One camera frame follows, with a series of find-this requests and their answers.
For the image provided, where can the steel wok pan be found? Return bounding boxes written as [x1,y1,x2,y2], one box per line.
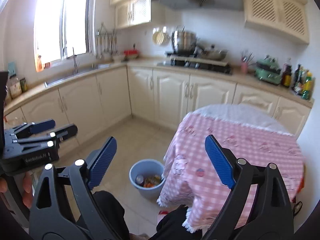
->
[197,44,228,61]

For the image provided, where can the person left hand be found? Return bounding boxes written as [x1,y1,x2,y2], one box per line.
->
[0,171,34,209]

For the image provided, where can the steel kitchen sink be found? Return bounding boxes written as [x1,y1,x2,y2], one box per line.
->
[44,64,111,88]

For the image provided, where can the kitchen window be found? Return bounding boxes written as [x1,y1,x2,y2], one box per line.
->
[34,0,91,72]

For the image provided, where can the lower cream cabinets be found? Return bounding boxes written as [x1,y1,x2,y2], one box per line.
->
[4,61,314,154]

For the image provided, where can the red bowl lid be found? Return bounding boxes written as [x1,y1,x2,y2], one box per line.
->
[124,49,139,60]

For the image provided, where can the green yellow oil bottle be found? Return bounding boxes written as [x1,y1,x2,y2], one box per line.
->
[302,71,312,100]

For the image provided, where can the hanging utensil rack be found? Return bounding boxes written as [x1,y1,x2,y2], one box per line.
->
[95,22,118,59]

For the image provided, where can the pink utensil cup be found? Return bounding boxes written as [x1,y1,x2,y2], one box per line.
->
[240,61,248,75]

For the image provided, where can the blue plastic trash bucket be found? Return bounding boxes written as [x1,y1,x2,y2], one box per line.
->
[129,159,165,200]

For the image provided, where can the upper cream cabinets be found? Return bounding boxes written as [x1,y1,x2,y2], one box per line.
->
[110,0,309,44]

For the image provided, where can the black gas stove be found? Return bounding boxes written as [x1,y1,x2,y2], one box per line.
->
[157,53,233,75]

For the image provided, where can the dark glass bottle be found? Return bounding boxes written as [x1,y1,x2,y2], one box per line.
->
[291,64,302,91]

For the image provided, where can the chrome faucet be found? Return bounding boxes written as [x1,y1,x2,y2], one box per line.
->
[62,47,79,75]

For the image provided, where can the cream cabinets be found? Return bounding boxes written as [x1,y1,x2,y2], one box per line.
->
[4,61,314,154]
[110,0,309,44]

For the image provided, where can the dark soy sauce bottle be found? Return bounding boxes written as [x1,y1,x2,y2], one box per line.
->
[281,57,292,88]

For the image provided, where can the steel stock pot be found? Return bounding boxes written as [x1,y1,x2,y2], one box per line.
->
[171,28,197,55]

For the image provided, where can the cream round strainer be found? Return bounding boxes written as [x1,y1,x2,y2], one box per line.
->
[152,27,171,47]

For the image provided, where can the green electric cooker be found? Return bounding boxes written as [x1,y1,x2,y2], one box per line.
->
[254,55,281,86]

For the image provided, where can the orange soda can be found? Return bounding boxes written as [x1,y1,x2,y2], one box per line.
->
[143,174,163,188]

